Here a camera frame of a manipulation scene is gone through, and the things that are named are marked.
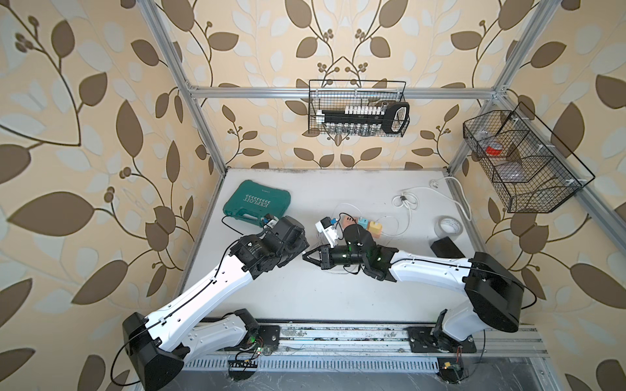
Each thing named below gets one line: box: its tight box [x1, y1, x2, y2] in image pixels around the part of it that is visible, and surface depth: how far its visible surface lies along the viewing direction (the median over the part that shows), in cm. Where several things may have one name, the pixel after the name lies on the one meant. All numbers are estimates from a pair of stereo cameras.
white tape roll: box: [433, 215, 464, 240], surface depth 101 cm
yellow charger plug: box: [369, 220, 383, 235], surface depth 95 cm
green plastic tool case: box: [222, 179, 291, 227], surface depth 105 cm
